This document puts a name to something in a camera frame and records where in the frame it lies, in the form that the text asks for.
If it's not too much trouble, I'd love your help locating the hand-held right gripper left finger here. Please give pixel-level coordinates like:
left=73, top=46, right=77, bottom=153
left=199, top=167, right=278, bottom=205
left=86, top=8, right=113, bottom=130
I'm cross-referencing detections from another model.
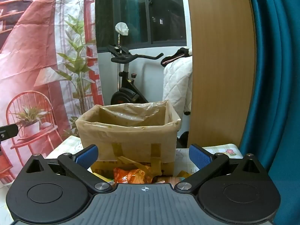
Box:
left=25, top=144, right=113, bottom=195

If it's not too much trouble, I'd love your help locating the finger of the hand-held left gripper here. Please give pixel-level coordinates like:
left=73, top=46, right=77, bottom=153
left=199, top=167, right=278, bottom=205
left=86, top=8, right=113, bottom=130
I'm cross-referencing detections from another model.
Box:
left=0, top=124, right=19, bottom=144

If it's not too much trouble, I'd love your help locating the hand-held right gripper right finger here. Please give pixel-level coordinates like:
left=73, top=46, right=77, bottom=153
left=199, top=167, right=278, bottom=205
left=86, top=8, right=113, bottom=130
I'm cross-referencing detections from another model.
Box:
left=174, top=144, right=268, bottom=195

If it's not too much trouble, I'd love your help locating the plastic-lined cardboard box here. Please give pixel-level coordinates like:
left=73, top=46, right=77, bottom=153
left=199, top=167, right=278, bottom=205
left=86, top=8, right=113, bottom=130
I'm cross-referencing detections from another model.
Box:
left=75, top=100, right=181, bottom=176

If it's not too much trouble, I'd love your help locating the orange chips packet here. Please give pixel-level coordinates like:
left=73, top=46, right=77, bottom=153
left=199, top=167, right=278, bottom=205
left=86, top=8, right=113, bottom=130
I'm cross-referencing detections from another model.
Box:
left=113, top=167, right=153, bottom=185

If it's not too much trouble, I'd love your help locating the yellow snack packet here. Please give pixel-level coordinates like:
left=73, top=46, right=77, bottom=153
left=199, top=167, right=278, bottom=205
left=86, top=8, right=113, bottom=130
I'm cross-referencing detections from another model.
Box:
left=176, top=171, right=195, bottom=181

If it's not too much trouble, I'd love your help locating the yellow-green snack packet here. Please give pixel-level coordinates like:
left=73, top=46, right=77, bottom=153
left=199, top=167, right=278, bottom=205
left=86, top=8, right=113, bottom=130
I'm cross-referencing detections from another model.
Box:
left=92, top=172, right=116, bottom=185

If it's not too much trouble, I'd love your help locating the white quilted blanket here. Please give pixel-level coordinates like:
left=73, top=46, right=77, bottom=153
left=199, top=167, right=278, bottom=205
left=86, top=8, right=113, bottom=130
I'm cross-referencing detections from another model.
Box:
left=162, top=56, right=193, bottom=116

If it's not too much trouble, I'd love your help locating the black exercise bike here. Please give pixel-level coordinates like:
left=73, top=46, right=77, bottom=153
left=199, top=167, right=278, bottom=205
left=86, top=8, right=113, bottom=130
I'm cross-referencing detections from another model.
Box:
left=106, top=44, right=164, bottom=105

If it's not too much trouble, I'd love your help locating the printed red backdrop cloth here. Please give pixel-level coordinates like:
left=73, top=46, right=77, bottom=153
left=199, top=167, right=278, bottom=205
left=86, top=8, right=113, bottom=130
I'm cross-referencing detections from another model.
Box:
left=0, top=0, right=105, bottom=186

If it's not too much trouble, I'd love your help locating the wooden board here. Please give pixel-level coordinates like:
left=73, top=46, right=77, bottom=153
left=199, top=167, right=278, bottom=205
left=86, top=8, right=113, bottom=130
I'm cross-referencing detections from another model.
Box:
left=185, top=0, right=257, bottom=149

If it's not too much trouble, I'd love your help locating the black garment with pink hanger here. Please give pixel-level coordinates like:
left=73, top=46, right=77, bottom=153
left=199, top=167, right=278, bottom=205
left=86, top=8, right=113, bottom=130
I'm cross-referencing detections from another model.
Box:
left=160, top=47, right=193, bottom=66

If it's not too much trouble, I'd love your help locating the teal curtain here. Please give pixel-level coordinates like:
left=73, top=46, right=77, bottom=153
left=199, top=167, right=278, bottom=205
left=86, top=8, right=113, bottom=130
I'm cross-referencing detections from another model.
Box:
left=239, top=0, right=300, bottom=193

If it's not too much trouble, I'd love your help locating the white cloth on pole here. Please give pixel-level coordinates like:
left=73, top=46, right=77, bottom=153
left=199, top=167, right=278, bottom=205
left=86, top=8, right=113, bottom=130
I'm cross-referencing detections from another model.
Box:
left=115, top=22, right=130, bottom=37

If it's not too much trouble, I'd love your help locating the dark glass window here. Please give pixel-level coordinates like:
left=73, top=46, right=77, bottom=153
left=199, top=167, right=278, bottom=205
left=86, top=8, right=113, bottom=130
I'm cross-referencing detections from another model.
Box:
left=94, top=0, right=188, bottom=50

